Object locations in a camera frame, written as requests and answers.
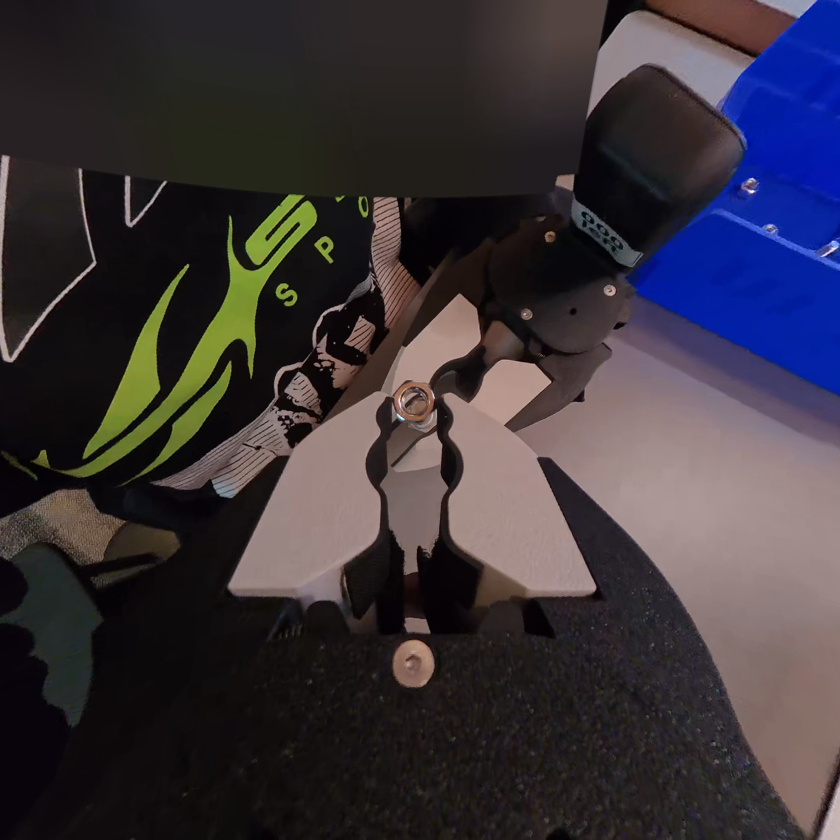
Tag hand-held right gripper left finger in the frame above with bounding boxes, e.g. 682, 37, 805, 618
230, 394, 395, 618

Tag blue divided plastic bin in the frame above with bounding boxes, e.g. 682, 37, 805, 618
630, 0, 840, 397

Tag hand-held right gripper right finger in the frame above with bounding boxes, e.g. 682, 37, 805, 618
431, 394, 595, 614

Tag black and white printed trousers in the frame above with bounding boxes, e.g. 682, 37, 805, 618
171, 197, 410, 502

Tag wood-edged grey board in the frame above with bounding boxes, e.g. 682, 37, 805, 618
588, 0, 795, 126

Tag black hoodie with green print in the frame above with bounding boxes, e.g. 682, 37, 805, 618
0, 155, 395, 526

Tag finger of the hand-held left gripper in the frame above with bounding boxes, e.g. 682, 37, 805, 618
451, 347, 561, 424
392, 296, 490, 389

